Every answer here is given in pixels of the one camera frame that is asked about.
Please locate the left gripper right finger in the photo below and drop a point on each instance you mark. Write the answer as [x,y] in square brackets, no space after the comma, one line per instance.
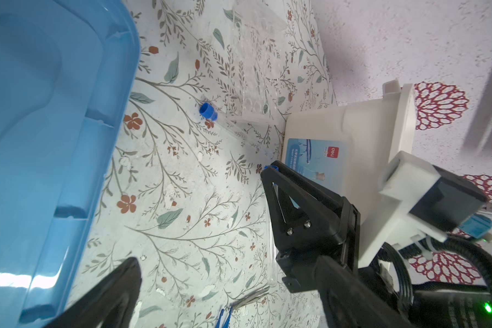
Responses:
[309,221]

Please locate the blue tweezers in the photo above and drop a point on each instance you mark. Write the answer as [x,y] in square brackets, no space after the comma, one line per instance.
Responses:
[224,318]

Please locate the blue plastic lid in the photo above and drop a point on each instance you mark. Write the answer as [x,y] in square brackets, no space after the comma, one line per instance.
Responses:
[66,72]

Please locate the test tube blue cap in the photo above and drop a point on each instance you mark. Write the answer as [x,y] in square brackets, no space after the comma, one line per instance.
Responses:
[275,167]
[208,112]

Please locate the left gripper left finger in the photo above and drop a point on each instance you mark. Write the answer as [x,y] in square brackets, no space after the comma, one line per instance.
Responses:
[110,303]

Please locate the white plastic bin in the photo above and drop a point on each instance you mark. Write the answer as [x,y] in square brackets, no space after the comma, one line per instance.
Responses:
[345,149]

